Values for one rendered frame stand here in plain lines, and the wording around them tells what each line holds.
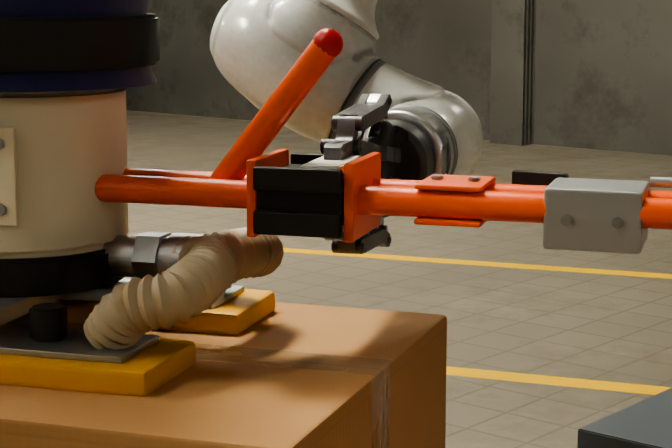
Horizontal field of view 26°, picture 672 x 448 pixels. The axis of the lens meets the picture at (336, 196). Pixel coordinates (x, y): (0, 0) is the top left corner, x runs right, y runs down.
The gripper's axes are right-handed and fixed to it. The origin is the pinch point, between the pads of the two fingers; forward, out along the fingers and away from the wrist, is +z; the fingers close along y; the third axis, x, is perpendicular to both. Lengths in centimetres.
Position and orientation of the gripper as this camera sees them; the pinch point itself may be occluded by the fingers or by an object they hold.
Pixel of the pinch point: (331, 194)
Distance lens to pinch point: 111.7
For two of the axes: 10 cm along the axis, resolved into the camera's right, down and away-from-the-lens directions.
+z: -2.8, 1.5, -9.5
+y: 0.1, 9.9, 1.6
